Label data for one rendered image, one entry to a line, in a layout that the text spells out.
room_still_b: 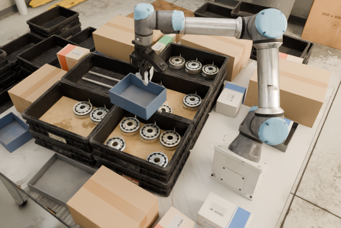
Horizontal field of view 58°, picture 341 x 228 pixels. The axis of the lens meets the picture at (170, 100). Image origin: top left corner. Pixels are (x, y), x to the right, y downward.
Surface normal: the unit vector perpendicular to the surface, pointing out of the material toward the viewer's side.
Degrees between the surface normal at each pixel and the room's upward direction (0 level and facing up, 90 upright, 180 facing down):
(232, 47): 0
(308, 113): 90
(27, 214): 0
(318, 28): 73
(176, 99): 0
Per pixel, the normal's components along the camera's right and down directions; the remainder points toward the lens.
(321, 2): -0.54, 0.39
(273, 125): 0.07, 0.23
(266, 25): 0.07, -0.03
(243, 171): -0.57, 0.56
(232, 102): 0.00, -0.73
